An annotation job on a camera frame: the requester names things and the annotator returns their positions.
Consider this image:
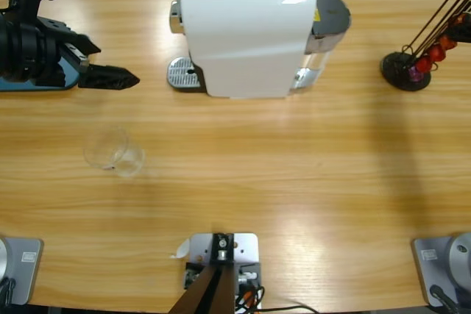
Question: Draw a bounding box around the white capsule coffee machine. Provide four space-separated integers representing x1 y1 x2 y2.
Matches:
167 0 353 101

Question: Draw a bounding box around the orange coffee capsule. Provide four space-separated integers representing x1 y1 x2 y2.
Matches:
440 34 458 51

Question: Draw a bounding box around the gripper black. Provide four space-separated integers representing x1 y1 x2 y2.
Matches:
0 15 141 91

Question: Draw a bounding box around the base black cable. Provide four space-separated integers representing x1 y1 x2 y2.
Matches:
0 276 18 307
429 284 461 314

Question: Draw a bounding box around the teal plastic tray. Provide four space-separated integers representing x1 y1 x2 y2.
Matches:
0 57 81 93

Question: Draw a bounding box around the white paper tag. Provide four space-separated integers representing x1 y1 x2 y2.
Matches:
169 238 191 260

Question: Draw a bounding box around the dark camera post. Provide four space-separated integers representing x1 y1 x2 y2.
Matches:
169 232 236 314

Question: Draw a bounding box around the thin black cable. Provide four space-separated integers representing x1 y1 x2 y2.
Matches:
257 304 319 314

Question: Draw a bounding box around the black capsule holder with rods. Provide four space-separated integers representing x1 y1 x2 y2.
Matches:
380 0 471 93

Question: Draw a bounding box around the red coffee capsule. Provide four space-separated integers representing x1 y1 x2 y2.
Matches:
428 43 447 62
415 57 435 75

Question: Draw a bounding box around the orange black cable bundle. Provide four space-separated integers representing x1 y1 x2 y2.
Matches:
234 284 266 311

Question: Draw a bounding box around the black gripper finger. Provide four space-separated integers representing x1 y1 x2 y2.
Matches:
455 12 471 43

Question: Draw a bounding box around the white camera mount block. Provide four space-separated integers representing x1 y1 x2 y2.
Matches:
178 232 263 314

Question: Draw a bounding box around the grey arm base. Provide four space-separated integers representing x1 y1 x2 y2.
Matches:
411 232 471 308
0 237 44 307

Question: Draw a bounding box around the clear drinking glass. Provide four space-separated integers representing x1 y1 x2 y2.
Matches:
82 126 147 179

